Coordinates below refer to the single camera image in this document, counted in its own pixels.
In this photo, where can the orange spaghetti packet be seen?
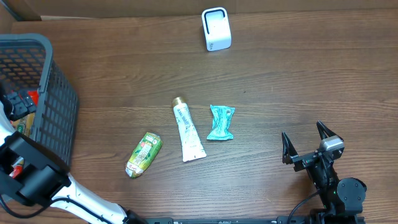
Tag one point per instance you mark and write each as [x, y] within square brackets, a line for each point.
[23, 126]

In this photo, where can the white tube gold cap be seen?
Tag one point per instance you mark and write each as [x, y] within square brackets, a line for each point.
[192, 147]

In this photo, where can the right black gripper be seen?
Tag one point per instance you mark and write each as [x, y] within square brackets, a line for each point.
[291, 154]

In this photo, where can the green snack pouch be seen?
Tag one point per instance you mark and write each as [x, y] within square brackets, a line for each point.
[143, 155]

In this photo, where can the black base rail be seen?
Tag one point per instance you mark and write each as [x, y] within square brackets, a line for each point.
[248, 221]

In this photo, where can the teal wipes packet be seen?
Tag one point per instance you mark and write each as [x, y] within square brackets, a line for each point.
[222, 116]

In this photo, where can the grey plastic mesh basket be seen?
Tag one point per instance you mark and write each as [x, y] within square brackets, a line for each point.
[27, 64]

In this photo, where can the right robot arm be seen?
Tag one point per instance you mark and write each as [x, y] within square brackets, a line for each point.
[342, 199]

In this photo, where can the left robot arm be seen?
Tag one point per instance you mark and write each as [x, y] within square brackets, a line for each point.
[33, 175]

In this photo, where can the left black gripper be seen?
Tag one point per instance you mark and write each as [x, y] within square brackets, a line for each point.
[22, 101]

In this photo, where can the white barcode scanner stand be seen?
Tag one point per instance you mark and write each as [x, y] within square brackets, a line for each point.
[216, 29]

